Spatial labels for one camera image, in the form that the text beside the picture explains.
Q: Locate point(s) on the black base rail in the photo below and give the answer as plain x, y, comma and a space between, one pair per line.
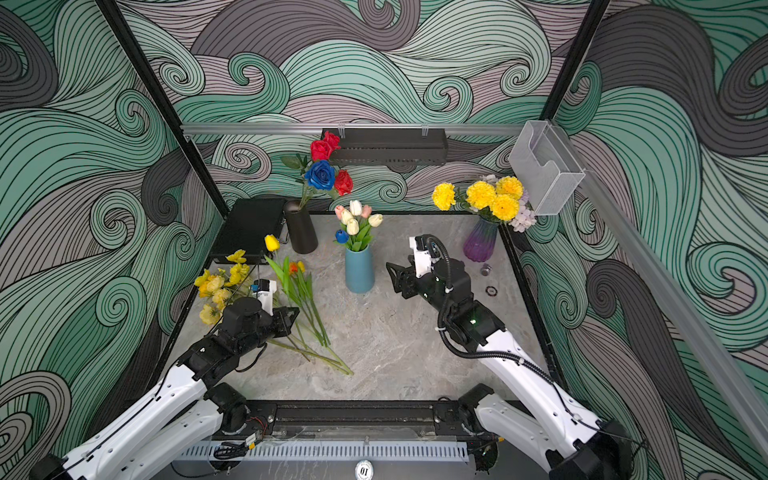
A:
442, 417

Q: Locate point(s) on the single yellow tulip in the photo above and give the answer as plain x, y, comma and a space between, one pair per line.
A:
304, 282

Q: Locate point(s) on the orange yellow tulip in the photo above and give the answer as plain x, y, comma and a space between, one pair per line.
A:
294, 269

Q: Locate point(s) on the purple glass vase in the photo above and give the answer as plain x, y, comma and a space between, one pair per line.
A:
480, 243

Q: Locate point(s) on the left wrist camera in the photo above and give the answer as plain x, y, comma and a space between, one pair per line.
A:
264, 290

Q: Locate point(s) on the yellow flower bunch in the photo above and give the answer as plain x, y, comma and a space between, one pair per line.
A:
318, 353

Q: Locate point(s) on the white slotted cable duct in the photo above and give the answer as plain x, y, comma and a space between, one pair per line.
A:
396, 450

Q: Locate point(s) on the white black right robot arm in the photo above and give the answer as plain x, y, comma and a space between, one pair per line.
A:
562, 436

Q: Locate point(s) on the clear acrylic wall box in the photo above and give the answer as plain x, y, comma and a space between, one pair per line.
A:
545, 161

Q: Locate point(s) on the pale yellow blossom spray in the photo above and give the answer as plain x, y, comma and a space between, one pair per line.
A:
218, 290

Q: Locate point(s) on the red rose stem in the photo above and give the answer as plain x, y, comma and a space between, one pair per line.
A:
321, 149

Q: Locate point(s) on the yellow tulip bouquet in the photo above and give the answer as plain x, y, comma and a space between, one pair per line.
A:
357, 223

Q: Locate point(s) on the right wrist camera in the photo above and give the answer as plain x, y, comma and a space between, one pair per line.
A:
422, 256

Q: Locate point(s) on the yellow ranunculus stem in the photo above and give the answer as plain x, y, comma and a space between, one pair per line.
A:
239, 265

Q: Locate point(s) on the black hanging tray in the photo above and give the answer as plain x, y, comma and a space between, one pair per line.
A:
387, 146

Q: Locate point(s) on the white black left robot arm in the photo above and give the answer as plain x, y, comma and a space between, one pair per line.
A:
190, 403

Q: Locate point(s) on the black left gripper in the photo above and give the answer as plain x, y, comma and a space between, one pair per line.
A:
283, 325

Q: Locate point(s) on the black ribbed hard case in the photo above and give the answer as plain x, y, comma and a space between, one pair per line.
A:
246, 226

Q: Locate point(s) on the blue rose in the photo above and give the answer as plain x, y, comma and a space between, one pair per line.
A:
321, 175

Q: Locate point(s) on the teal ceramic vase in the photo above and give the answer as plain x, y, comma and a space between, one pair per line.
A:
359, 270

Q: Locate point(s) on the yellow carnation bouquet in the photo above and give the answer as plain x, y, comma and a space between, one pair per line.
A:
502, 201

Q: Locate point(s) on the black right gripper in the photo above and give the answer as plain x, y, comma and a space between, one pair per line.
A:
406, 278

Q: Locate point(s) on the black cylindrical vase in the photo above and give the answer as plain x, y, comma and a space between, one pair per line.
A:
301, 231

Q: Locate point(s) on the yellow sunflower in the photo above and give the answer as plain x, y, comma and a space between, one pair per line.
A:
295, 343

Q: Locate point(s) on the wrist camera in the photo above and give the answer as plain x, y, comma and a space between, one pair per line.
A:
422, 256
264, 290

